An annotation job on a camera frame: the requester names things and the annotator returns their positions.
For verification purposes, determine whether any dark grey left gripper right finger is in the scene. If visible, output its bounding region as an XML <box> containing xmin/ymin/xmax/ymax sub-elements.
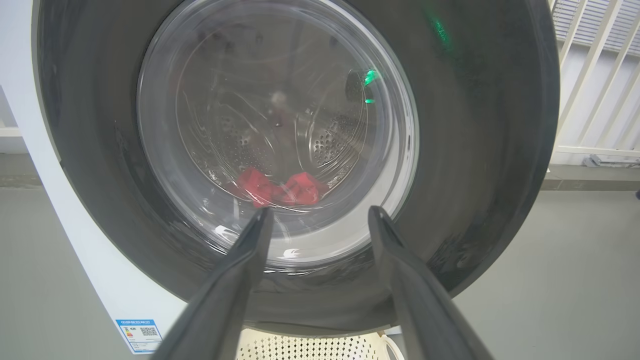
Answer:
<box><xmin>368</xmin><ymin>206</ymin><xmax>496</xmax><ymax>360</ymax></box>

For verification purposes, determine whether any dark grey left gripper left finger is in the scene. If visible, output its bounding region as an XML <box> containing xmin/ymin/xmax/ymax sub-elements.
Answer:
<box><xmin>150</xmin><ymin>207</ymin><xmax>275</xmax><ymax>360</ymax></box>

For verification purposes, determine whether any red white striped garment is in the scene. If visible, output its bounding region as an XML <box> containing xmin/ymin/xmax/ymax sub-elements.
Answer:
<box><xmin>235</xmin><ymin>167</ymin><xmax>277</xmax><ymax>208</ymax></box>

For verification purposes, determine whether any plain red garment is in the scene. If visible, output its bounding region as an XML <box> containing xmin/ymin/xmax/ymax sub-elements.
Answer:
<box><xmin>279</xmin><ymin>171</ymin><xmax>329</xmax><ymax>207</ymax></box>

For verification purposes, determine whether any dark grey round washer door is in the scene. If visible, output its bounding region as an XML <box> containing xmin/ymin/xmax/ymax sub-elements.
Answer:
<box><xmin>31</xmin><ymin>0</ymin><xmax>561</xmax><ymax>338</ymax></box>

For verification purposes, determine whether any cream perforated laundry basket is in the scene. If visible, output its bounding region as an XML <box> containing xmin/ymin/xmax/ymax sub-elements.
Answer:
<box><xmin>235</xmin><ymin>327</ymin><xmax>406</xmax><ymax>360</ymax></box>

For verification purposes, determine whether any white washing machine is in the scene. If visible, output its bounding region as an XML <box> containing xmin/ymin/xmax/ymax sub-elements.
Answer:
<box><xmin>0</xmin><ymin>0</ymin><xmax>421</xmax><ymax>356</ymax></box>

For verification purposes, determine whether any blue energy label sticker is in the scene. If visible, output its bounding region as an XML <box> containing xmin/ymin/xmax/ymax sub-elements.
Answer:
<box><xmin>115</xmin><ymin>319</ymin><xmax>164</xmax><ymax>355</ymax></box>

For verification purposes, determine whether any white metal railing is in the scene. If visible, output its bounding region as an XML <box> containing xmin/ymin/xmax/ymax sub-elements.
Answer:
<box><xmin>547</xmin><ymin>0</ymin><xmax>640</xmax><ymax>166</ymax></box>

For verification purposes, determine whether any metal floor bracket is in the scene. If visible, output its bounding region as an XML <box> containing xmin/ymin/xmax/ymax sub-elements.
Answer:
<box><xmin>582</xmin><ymin>154</ymin><xmax>640</xmax><ymax>168</ymax></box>

